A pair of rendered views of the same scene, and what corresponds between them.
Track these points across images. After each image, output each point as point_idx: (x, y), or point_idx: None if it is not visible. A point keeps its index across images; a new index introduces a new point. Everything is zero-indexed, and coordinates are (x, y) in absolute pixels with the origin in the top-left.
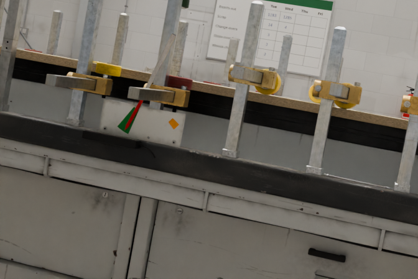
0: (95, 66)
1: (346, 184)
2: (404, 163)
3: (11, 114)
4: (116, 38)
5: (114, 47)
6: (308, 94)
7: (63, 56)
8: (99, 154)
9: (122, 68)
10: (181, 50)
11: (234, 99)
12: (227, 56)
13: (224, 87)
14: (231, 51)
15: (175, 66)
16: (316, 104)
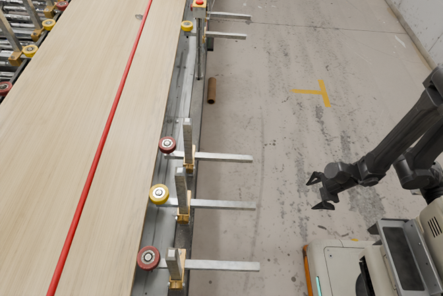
0: (180, 30)
1: None
2: None
3: (204, 71)
4: (6, 27)
5: (10, 33)
6: None
7: (29, 66)
8: (207, 51)
9: (181, 21)
10: None
11: None
12: None
13: None
14: None
15: (35, 12)
16: None
